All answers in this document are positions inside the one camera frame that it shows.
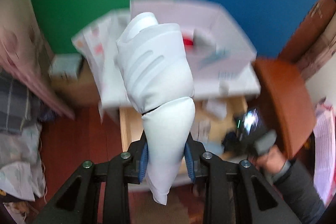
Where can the person's right hand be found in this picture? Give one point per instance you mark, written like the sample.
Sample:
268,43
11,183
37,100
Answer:
273,161

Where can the wooden drawer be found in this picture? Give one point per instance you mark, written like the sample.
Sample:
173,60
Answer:
124,124

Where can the white storage box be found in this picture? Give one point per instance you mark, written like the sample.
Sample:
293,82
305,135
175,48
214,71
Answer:
228,74

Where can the person's right forearm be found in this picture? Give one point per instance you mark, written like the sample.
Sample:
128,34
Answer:
299,192

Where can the white sock bundle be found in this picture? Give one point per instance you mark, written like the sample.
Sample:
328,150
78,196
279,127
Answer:
155,69

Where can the pink printed cloth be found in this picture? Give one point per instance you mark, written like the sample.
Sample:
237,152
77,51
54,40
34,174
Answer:
325,148

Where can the brown cardboard box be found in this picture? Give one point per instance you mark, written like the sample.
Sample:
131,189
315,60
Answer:
76,92

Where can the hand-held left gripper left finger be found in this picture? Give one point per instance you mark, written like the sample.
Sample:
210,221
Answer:
143,163

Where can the red underwear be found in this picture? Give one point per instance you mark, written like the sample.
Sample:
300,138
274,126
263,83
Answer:
187,42

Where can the pink floral curtain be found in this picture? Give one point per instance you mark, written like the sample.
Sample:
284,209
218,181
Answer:
18,29

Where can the white patterned box lid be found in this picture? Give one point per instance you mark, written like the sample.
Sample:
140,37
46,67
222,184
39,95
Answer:
92,40

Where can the white floral cloth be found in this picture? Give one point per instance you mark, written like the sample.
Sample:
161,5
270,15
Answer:
18,155

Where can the grey plaid cloth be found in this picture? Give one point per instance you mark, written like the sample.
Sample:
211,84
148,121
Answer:
15,103

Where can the brown wooden chair seat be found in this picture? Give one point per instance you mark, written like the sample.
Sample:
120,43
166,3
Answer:
283,98

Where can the small white teal carton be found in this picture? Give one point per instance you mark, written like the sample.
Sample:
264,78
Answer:
64,66

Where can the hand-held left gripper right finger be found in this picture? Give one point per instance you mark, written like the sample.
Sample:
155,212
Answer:
189,163

